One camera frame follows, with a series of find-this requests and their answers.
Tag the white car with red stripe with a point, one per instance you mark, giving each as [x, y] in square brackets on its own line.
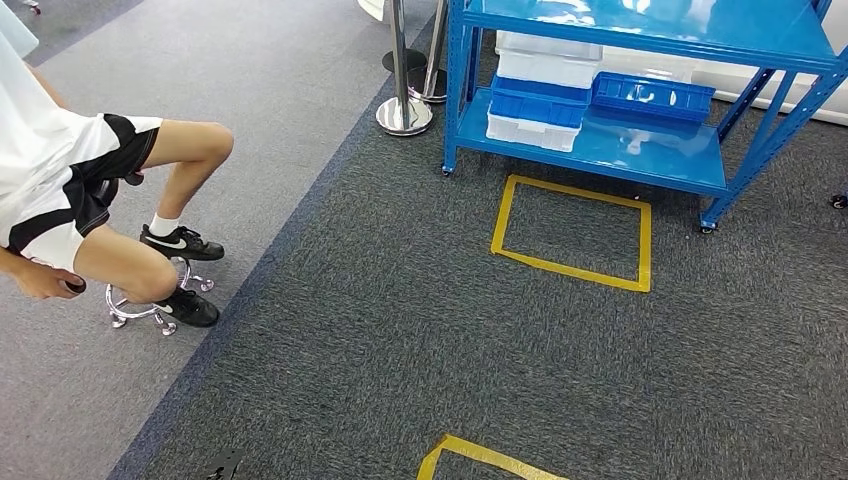
[652, 66]

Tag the person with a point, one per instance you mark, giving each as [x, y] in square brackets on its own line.
[60, 166]

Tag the chrome swivel stool base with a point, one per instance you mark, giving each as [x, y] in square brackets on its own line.
[167, 327]

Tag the blue divided plastic bin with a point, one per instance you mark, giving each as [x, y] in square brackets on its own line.
[652, 99]

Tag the chrome stanchion post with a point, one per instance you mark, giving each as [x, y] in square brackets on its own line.
[401, 118]
[432, 87]

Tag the white plastic crate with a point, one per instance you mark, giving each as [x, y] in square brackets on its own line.
[550, 63]
[530, 136]

